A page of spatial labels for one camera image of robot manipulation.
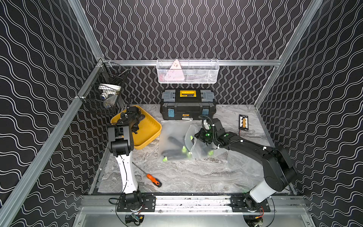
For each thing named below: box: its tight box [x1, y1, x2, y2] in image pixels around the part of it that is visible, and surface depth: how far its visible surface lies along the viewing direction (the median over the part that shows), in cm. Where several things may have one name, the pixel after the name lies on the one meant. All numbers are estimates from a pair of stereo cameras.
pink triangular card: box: [164, 59, 185, 81], surface depth 92 cm
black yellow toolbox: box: [160, 89, 217, 121], surface depth 103 cm
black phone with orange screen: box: [238, 113, 249, 131], surface depth 109 cm
